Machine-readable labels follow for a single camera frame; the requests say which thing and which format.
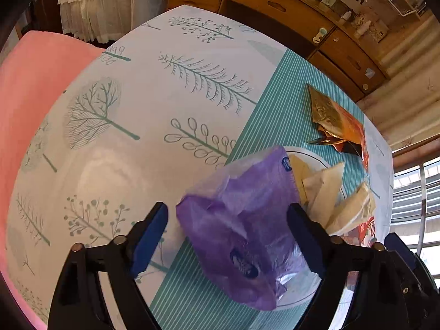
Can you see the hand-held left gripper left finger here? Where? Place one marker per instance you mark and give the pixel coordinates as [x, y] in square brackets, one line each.
[147, 244]

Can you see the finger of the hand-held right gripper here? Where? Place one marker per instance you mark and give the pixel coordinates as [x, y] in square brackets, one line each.
[402, 245]

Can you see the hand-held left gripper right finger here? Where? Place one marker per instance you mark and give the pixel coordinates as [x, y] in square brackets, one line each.
[309, 244]

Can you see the purple plastic bag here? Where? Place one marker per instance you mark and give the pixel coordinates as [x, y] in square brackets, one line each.
[240, 220]

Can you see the white plate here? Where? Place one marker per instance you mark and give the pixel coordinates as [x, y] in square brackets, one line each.
[302, 292]

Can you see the metal window bars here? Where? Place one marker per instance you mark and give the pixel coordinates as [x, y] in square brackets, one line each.
[422, 196]

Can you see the orange snack packet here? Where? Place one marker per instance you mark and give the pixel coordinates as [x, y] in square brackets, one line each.
[343, 123]

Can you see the tree print tablecloth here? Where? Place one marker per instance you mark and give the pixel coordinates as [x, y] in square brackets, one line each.
[154, 92]

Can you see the pink cloth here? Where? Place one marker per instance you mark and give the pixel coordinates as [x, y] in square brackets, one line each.
[31, 92]

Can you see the white drawer safety latch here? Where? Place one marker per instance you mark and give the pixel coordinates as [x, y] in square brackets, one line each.
[318, 36]

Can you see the wooden sideboard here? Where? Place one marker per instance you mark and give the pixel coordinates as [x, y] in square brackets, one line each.
[275, 7]

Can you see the white lace cover cloth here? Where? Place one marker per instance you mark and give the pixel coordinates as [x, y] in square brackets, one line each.
[103, 7]

